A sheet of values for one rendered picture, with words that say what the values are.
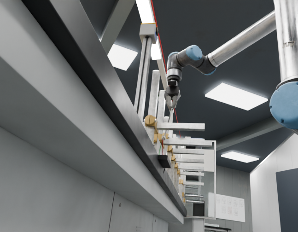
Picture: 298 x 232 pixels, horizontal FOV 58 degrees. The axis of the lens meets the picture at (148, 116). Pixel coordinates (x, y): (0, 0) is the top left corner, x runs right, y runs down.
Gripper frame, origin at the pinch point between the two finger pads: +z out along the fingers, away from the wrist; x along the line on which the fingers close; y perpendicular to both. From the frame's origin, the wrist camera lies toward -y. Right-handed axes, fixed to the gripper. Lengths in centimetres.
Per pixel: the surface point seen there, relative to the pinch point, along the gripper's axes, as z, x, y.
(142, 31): -18.2, 10.0, -41.3
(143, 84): 8.7, 6.6, -39.7
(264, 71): -235, -126, 319
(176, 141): 14.2, -2.3, 15.6
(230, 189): -143, -127, 1055
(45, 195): 58, 28, -58
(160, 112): -2.7, 8.1, 11.4
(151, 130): 19.1, 6.7, -13.7
